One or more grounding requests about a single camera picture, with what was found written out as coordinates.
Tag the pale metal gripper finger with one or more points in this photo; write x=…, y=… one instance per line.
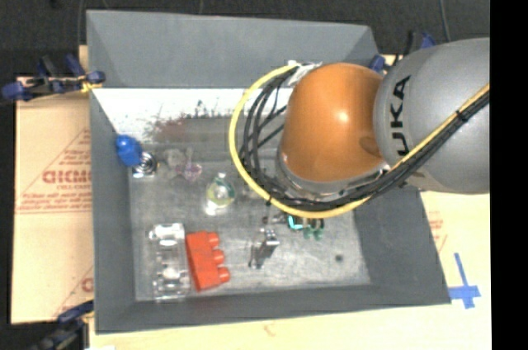
x=272, y=243
x=259, y=253

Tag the red toy building block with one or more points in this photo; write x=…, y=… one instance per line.
x=204, y=261

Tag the clear glass bottle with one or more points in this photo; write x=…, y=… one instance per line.
x=220, y=195

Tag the clear toy building block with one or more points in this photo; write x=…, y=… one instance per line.
x=169, y=257

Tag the shiny metal round cap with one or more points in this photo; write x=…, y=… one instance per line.
x=145, y=166

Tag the blue plastic toy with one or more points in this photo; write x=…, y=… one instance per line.
x=128, y=150

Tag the grey metal bin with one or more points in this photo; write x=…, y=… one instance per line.
x=231, y=51

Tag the brown cardboard board, red print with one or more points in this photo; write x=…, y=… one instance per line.
x=49, y=224

